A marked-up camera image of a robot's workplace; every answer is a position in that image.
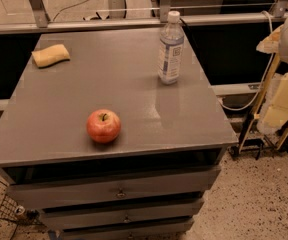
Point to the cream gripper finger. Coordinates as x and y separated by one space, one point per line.
270 44

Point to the black wire basket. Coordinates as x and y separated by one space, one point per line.
12 212

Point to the yellow sponge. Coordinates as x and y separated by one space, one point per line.
50 55

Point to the clear plastic water bottle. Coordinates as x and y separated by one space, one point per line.
170 49

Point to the red apple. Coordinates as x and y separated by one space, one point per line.
103 126

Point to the grey drawer cabinet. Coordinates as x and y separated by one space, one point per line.
104 150

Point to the metal railing frame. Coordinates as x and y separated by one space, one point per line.
42 16

